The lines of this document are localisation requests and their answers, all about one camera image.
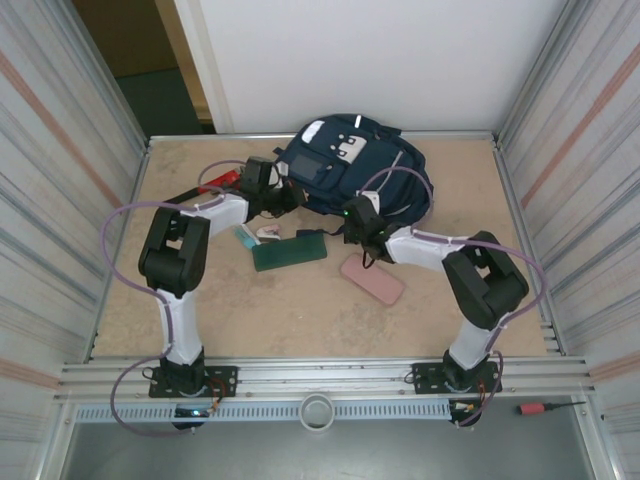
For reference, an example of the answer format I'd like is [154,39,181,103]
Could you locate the thin aluminium frame rail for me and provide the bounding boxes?
[147,130,499,145]

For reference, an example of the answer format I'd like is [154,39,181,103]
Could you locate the red black screwdriver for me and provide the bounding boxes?
[517,399,587,416]

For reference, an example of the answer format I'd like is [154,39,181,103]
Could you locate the teal white small box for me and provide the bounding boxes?
[233,223,262,250]

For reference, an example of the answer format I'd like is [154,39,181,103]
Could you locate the grey slotted cable duct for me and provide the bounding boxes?
[72,399,585,426]

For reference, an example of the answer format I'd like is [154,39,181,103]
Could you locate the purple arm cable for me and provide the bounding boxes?
[101,158,251,439]
[367,166,550,429]

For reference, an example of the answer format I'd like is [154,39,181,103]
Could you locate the navy blue student backpack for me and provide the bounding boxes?
[273,113,435,240]

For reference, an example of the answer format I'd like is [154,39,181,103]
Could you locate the green pencil case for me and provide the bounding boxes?
[251,234,329,273]

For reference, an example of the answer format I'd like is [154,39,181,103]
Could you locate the white round cap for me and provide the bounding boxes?
[301,393,335,430]

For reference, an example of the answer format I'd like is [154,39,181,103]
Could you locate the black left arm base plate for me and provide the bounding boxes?
[148,366,239,399]

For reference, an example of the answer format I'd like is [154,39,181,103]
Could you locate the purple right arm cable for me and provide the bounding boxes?
[367,166,550,429]

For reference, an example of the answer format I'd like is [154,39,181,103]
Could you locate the wide aluminium frame rail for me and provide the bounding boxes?
[58,354,592,406]

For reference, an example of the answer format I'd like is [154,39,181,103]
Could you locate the aluminium side frame rail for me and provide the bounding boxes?
[492,133,569,357]
[82,139,152,364]

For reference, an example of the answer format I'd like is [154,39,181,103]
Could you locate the brown wooden door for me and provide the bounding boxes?
[73,0,212,122]

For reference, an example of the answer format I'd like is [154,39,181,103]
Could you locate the pink pencil case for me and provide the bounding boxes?
[340,253,405,305]

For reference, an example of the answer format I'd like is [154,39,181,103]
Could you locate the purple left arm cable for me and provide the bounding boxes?
[101,158,251,439]

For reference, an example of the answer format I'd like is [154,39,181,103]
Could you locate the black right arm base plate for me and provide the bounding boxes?
[409,360,502,396]

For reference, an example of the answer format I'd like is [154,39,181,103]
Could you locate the red pipe wrench black handle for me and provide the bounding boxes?
[162,169,242,205]

